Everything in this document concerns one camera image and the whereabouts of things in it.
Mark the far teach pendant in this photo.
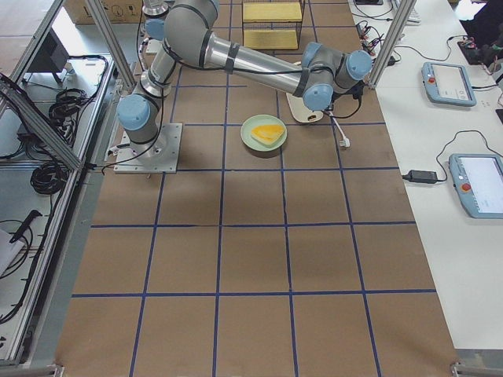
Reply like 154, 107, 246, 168
421, 62, 477, 107

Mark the teach pendant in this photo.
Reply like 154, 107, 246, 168
421, 62, 477, 107
449, 153, 502, 219

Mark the black wire basket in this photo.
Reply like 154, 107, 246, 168
240, 0, 307, 52

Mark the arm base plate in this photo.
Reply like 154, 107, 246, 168
112, 123, 183, 174

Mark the white toaster power cable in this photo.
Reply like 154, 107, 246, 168
325, 111, 354, 149

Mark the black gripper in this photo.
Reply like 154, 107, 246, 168
329, 80, 365, 109

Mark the cardboard box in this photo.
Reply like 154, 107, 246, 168
64, 0, 146, 25

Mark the aluminium frame post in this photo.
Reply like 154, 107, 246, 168
368, 0, 416, 90

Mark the light green round plate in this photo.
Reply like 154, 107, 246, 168
240, 115, 288, 152

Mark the black power adapter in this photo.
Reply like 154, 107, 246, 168
402, 170, 439, 184

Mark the near teach pendant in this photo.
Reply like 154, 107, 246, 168
449, 153, 502, 219

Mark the wooden shelf board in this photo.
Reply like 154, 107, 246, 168
242, 2, 303, 51

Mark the white two-slot toaster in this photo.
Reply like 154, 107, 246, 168
286, 93, 331, 123

